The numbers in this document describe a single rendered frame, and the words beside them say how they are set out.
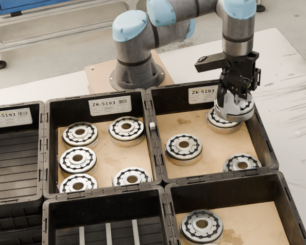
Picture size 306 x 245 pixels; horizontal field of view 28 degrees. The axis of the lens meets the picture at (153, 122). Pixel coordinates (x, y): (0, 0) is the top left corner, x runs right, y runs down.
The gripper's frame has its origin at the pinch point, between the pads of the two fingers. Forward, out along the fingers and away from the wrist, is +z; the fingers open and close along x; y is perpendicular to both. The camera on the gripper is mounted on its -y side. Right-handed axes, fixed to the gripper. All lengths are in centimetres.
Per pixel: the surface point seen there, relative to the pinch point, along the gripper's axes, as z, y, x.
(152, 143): 6.5, -13.5, -16.0
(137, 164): 16.5, -18.9, -16.9
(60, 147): 17, -42, -23
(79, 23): 100, -182, 129
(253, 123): 9.4, 3.7, 8.5
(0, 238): 19, -34, -56
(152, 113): 6.5, -20.6, -6.2
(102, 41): 100, -157, 120
